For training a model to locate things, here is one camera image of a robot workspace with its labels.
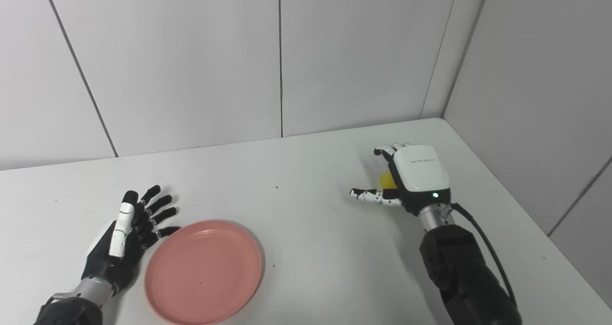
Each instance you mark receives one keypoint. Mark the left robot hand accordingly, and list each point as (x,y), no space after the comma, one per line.
(126,239)

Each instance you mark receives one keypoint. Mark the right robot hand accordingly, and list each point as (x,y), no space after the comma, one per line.
(416,174)

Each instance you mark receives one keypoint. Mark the yellow lemon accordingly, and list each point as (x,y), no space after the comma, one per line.
(386,180)

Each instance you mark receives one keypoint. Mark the pink plate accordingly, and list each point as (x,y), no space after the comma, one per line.
(204,272)

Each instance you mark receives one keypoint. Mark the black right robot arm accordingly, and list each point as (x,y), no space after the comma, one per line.
(461,267)

